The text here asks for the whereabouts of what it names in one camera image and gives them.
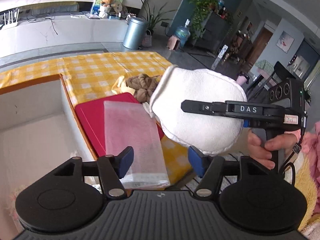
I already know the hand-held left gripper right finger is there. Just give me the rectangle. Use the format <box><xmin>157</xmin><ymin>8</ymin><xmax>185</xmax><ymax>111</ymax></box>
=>
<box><xmin>188</xmin><ymin>145</ymin><xmax>273</xmax><ymax>200</ymax></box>

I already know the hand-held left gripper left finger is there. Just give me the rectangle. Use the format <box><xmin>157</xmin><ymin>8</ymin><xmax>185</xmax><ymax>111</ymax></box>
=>
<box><xmin>50</xmin><ymin>146</ymin><xmax>134</xmax><ymax>200</ymax></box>

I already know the white padded mitt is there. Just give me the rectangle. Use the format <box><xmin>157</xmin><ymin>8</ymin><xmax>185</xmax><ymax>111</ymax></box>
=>
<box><xmin>149</xmin><ymin>66</ymin><xmax>247</xmax><ymax>155</ymax></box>

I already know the translucent foam pouch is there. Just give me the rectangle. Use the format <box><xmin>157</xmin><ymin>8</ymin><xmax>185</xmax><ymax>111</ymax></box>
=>
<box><xmin>103</xmin><ymin>101</ymin><xmax>170</xmax><ymax>189</ymax></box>

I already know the brown fluffy towel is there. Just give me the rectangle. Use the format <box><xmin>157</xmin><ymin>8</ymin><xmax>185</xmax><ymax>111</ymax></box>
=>
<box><xmin>125</xmin><ymin>73</ymin><xmax>164</xmax><ymax>103</ymax></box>

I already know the yellow cloth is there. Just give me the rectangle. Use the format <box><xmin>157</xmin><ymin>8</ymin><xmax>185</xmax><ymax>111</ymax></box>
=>
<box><xmin>111</xmin><ymin>76</ymin><xmax>135</xmax><ymax>96</ymax></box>

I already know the orange cardboard box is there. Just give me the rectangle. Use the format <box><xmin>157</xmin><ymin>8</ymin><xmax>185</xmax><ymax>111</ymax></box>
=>
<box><xmin>0</xmin><ymin>74</ymin><xmax>100</xmax><ymax>234</ymax></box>

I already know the pink white knit piece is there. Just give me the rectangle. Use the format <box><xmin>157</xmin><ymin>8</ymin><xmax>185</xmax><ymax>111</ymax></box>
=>
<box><xmin>6</xmin><ymin>184</ymin><xmax>25</xmax><ymax>220</ymax></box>

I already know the person's right hand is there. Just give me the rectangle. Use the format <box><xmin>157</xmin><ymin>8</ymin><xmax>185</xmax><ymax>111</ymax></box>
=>
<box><xmin>247</xmin><ymin>129</ymin><xmax>298</xmax><ymax>170</ymax></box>

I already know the black chair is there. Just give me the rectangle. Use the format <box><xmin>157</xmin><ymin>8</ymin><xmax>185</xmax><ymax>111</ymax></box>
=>
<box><xmin>246</xmin><ymin>61</ymin><xmax>290</xmax><ymax>100</ymax></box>

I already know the wooden door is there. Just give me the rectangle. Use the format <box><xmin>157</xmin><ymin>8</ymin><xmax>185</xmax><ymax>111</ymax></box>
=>
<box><xmin>246</xmin><ymin>27</ymin><xmax>273</xmax><ymax>73</ymax></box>

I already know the pink space heater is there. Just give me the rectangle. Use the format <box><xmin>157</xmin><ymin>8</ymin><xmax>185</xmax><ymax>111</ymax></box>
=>
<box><xmin>167</xmin><ymin>35</ymin><xmax>181</xmax><ymax>50</ymax></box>

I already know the blue water bottle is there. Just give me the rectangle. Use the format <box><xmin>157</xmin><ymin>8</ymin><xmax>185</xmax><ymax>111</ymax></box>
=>
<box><xmin>174</xmin><ymin>19</ymin><xmax>192</xmax><ymax>48</ymax></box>

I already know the dark grey cabinet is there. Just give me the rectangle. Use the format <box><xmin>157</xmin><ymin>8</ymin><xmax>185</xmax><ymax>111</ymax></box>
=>
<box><xmin>195</xmin><ymin>11</ymin><xmax>234</xmax><ymax>53</ymax></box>

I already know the yellow fluffy clothing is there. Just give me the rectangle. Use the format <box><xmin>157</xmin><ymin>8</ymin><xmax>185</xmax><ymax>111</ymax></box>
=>
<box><xmin>287</xmin><ymin>152</ymin><xmax>320</xmax><ymax>230</ymax></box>

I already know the woven basket planter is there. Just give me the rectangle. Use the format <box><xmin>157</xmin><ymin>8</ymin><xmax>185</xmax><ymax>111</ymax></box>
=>
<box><xmin>142</xmin><ymin>29</ymin><xmax>153</xmax><ymax>47</ymax></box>

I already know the yellow checked tablecloth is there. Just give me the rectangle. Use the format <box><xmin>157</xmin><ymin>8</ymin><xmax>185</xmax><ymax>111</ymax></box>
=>
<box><xmin>0</xmin><ymin>51</ymin><xmax>195</xmax><ymax>188</ymax></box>

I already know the grey metal trash can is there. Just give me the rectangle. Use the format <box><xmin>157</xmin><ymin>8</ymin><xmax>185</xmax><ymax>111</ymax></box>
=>
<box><xmin>122</xmin><ymin>17</ymin><xmax>149</xmax><ymax>50</ymax></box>

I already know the long-leaf potted plant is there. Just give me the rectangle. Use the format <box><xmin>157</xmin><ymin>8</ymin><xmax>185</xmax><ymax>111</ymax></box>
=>
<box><xmin>140</xmin><ymin>0</ymin><xmax>177</xmax><ymax>37</ymax></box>

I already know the hanging vine plant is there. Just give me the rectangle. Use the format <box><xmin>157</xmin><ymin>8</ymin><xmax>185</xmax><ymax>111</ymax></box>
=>
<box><xmin>179</xmin><ymin>0</ymin><xmax>218</xmax><ymax>39</ymax></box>

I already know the white marble television cabinet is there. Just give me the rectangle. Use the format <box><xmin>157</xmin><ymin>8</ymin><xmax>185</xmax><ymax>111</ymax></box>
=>
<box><xmin>0</xmin><ymin>14</ymin><xmax>130</xmax><ymax>58</ymax></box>

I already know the white router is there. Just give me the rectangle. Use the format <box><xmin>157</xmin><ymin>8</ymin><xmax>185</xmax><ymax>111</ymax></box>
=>
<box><xmin>0</xmin><ymin>9</ymin><xmax>20</xmax><ymax>30</ymax></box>

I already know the pink wall painting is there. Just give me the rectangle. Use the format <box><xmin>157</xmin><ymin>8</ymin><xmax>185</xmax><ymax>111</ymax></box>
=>
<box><xmin>276</xmin><ymin>31</ymin><xmax>294</xmax><ymax>53</ymax></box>

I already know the black cable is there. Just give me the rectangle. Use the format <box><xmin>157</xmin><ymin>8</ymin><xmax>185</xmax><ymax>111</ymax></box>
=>
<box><xmin>25</xmin><ymin>7</ymin><xmax>58</xmax><ymax>35</ymax></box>

